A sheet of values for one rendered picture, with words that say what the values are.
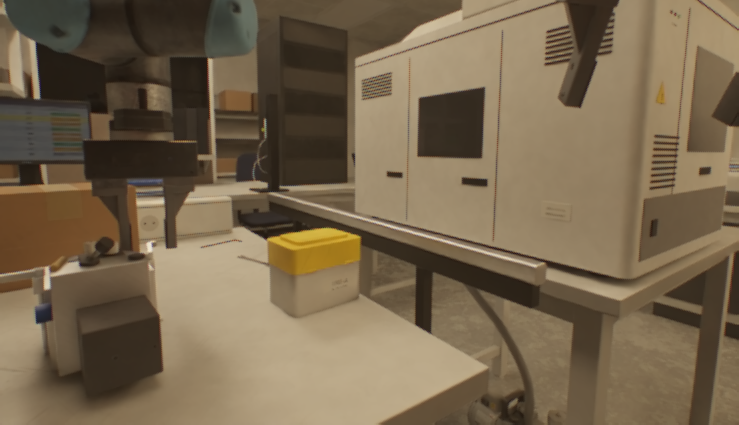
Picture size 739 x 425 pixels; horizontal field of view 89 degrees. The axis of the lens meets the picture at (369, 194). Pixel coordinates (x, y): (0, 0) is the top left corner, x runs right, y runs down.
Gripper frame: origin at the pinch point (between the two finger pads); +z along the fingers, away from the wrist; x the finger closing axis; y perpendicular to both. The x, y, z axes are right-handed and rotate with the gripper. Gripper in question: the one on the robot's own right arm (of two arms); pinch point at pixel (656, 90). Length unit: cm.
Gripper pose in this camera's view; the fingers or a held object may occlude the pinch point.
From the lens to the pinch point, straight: 41.6
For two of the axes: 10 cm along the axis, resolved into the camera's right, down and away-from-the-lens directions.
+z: -0.7, 8.6, 5.1
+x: 9.8, 1.5, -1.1
